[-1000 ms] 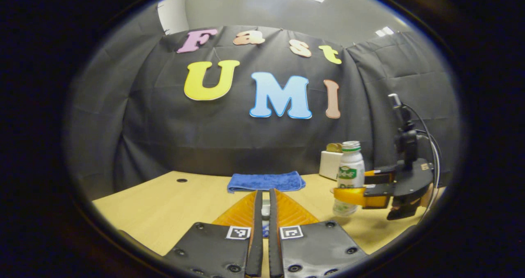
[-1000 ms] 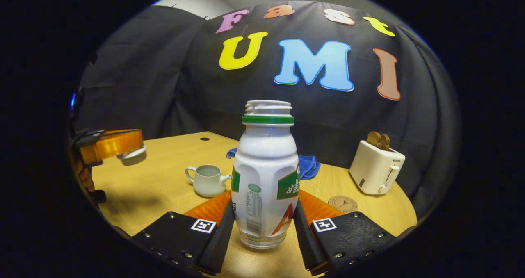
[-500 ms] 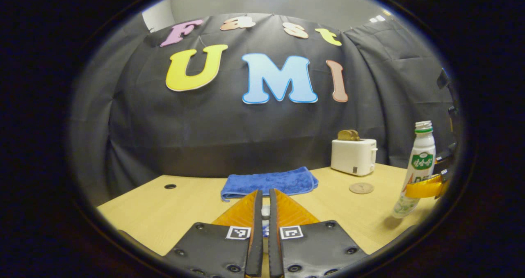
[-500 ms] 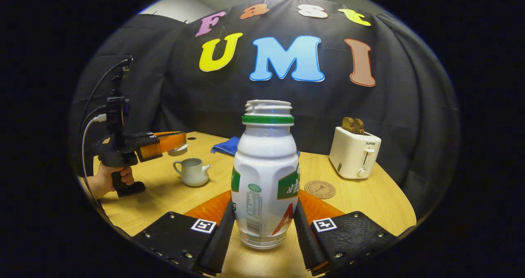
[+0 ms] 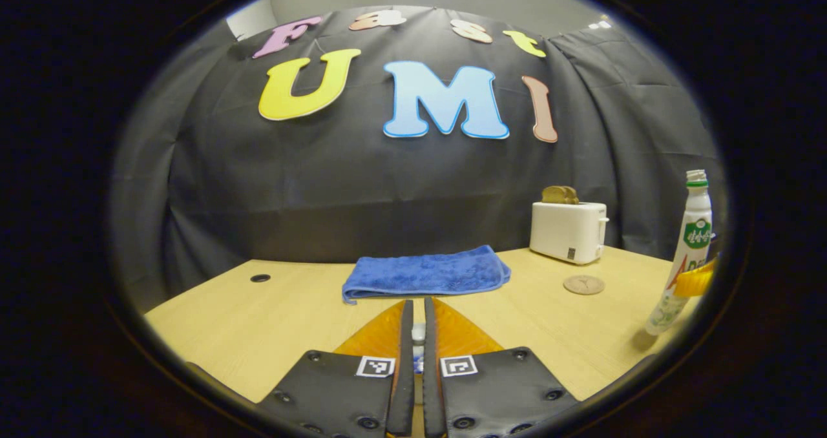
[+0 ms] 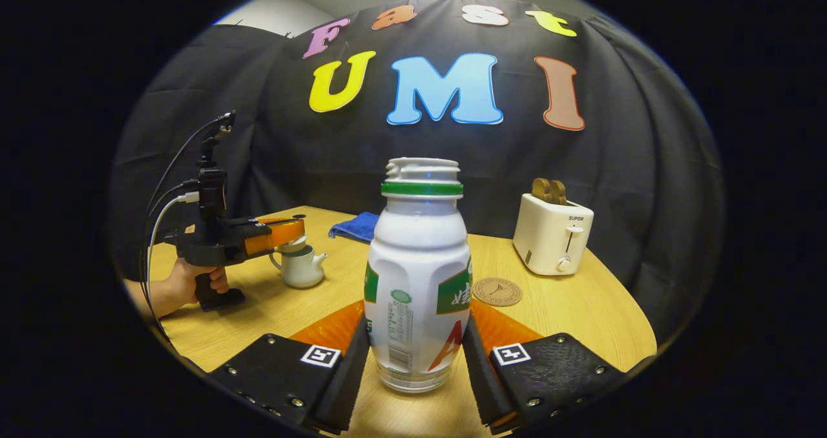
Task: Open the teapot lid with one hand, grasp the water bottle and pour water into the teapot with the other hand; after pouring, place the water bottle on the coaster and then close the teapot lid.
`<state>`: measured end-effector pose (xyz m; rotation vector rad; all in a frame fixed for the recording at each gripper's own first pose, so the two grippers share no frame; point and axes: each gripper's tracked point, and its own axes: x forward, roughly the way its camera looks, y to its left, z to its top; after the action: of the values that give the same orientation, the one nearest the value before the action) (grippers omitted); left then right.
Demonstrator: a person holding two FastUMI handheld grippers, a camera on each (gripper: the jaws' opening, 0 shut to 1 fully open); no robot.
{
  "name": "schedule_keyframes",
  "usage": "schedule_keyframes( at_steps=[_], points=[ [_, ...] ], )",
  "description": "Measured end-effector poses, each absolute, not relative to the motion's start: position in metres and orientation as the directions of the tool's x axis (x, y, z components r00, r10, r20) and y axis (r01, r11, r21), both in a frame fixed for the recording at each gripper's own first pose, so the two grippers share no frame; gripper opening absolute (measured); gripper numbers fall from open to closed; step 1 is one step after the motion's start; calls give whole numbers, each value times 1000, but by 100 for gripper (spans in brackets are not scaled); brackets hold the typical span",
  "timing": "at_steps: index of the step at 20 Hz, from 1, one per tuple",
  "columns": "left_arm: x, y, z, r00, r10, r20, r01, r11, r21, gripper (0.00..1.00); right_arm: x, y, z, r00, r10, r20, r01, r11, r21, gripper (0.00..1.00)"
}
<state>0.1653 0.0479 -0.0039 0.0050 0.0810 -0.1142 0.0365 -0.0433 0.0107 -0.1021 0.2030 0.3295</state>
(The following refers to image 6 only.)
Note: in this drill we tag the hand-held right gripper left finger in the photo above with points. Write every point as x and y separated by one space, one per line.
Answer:
345 373

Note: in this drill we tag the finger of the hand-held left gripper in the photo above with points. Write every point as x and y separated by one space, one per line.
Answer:
271 219
278 236

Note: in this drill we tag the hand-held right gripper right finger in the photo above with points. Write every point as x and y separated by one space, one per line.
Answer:
481 386

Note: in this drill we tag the white blue-patterned teacup lid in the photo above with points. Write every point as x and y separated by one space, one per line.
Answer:
294 244

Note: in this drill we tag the white teacup with spout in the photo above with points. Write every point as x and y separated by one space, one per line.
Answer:
302 269

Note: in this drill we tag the round brown coaster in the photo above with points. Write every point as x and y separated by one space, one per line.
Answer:
496 292

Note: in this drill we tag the white water bottle green label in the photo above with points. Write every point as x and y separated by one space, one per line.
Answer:
417 276

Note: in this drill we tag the blue towel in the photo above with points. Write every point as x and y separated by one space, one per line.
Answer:
358 227

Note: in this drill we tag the cream toaster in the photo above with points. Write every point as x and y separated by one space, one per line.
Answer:
549 244

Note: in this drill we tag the brown bread slice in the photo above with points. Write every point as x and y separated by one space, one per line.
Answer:
560 194
541 191

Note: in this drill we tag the black backdrop cloth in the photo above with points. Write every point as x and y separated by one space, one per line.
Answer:
581 166

